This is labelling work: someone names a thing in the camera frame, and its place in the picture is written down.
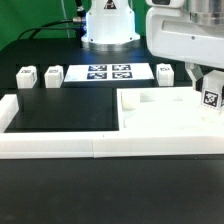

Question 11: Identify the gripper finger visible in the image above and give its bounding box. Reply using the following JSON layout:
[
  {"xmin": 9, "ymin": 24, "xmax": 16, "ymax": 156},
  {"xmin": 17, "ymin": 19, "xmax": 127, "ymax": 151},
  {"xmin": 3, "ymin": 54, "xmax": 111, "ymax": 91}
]
[{"xmin": 185, "ymin": 63, "xmax": 203, "ymax": 91}]

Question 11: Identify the white square table top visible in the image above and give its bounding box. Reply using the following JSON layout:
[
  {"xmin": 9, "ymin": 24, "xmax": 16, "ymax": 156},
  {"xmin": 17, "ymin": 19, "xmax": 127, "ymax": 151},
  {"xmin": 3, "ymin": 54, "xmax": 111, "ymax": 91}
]
[{"xmin": 117, "ymin": 87, "xmax": 224, "ymax": 132}]

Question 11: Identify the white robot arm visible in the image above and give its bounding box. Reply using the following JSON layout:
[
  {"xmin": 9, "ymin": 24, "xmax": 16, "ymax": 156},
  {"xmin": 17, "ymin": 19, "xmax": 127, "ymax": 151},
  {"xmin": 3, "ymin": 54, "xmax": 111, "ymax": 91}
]
[{"xmin": 81, "ymin": 0, "xmax": 224, "ymax": 81}]

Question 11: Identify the white sheet with AprilTags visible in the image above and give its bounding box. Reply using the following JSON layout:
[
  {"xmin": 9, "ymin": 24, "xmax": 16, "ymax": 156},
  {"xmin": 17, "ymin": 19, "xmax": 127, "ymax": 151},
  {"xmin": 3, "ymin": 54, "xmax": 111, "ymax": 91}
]
[{"xmin": 64, "ymin": 63, "xmax": 154, "ymax": 83}]

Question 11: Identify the white U-shaped obstacle fence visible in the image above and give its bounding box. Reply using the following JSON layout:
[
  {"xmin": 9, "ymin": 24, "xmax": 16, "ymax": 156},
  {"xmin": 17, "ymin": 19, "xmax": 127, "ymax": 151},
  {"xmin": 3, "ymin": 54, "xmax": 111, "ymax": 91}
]
[{"xmin": 0, "ymin": 94, "xmax": 224, "ymax": 159}]

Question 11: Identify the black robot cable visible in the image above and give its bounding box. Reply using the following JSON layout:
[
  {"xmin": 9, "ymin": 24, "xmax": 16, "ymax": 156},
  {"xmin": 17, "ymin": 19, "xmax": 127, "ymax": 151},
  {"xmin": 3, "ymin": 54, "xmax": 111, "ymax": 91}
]
[{"xmin": 17, "ymin": 0, "xmax": 88, "ymax": 41}]

